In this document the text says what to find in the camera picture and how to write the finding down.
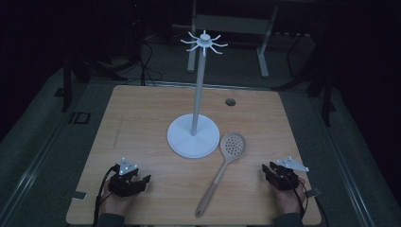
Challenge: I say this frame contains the black floor cables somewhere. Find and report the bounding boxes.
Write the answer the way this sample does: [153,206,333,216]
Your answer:
[127,18,165,87]

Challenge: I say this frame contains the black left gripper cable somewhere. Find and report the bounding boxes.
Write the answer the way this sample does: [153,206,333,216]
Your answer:
[92,165,118,227]

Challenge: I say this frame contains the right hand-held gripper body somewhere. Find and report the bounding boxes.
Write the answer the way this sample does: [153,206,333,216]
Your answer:
[268,156,310,192]

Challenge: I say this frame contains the beige slotted spoon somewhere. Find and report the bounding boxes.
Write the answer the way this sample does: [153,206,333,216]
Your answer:
[194,131,248,218]

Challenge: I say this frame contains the black rectangular floor frame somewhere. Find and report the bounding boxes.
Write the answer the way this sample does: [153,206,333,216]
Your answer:
[68,111,92,125]

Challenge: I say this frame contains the white metal desk frame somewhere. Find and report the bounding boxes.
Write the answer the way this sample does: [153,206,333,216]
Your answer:
[186,0,281,79]

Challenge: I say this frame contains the person's left hand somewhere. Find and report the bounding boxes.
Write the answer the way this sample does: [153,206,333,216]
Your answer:
[99,180,140,218]

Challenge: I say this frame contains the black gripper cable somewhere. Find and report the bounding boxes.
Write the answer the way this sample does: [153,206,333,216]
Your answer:
[92,165,118,227]
[283,175,309,220]

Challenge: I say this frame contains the white hook rack stand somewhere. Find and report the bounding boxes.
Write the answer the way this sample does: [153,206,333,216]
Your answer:
[166,29,229,160]

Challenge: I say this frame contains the black metal stand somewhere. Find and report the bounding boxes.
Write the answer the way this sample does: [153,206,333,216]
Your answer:
[61,55,129,114]
[273,29,338,128]

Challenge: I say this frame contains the person's right hand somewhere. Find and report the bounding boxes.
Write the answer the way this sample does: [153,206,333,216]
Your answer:
[271,177,307,216]

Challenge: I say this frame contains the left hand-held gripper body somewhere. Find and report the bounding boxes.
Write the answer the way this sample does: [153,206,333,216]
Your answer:
[108,157,144,199]

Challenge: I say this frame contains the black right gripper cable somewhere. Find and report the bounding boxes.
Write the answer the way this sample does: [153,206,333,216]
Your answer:
[283,175,309,220]

